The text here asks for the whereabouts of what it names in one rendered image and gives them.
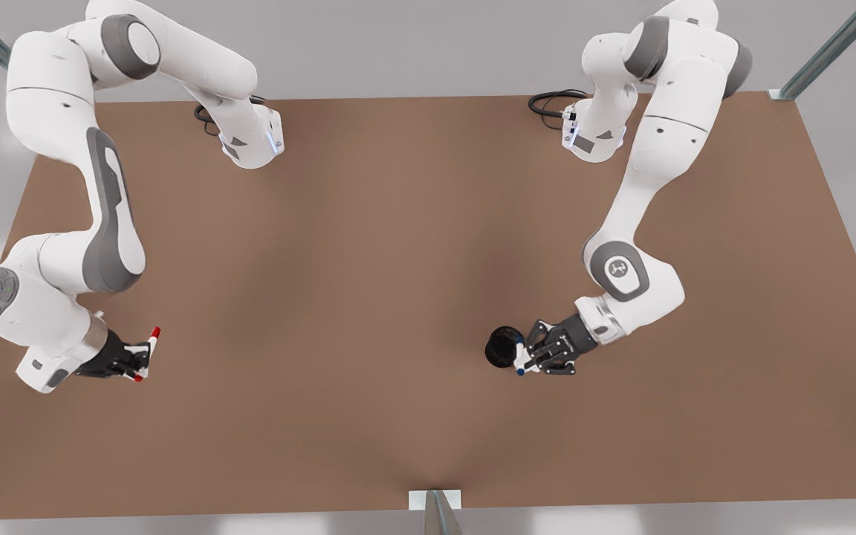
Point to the small black cup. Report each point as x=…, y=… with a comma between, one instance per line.
x=501, y=348

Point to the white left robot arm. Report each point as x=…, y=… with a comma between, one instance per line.
x=666, y=148

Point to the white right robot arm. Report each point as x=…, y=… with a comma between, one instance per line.
x=53, y=111

